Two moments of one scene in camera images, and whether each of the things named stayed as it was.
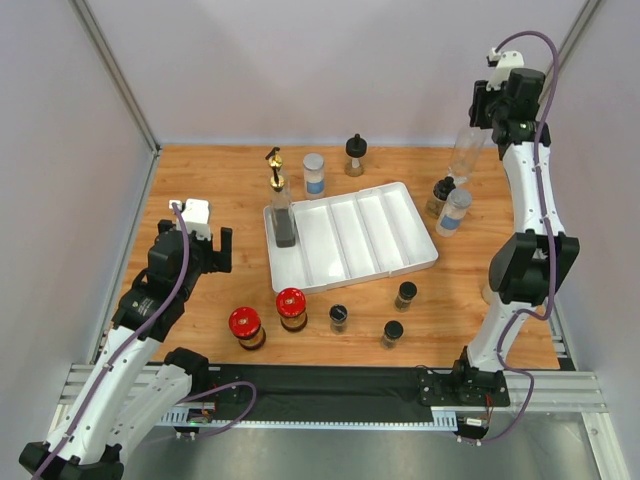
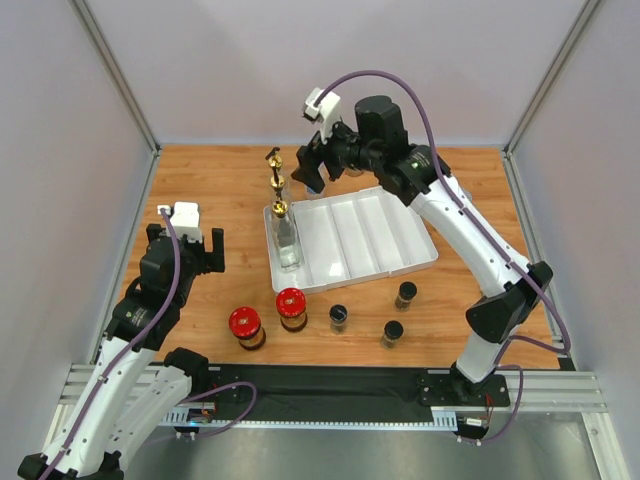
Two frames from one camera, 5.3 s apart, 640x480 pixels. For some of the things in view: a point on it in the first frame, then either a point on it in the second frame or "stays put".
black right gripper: [480, 107] -> [320, 157]
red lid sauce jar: [291, 307] stays put
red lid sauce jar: [245, 325] stays put
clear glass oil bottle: [467, 149] -> [286, 238]
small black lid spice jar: [393, 330] stays put
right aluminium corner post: [569, 47] stays put
